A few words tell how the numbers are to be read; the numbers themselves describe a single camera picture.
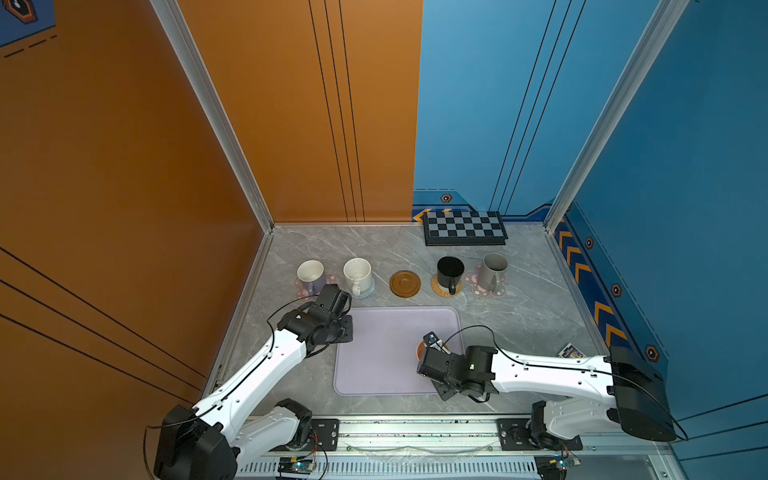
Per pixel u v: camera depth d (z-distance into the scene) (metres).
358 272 1.01
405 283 1.02
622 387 0.41
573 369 0.45
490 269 0.94
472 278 1.04
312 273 1.00
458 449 0.73
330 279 1.03
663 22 0.71
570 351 0.85
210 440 0.38
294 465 0.71
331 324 0.64
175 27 0.71
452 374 0.58
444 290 0.97
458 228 1.16
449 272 0.95
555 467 0.70
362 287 0.96
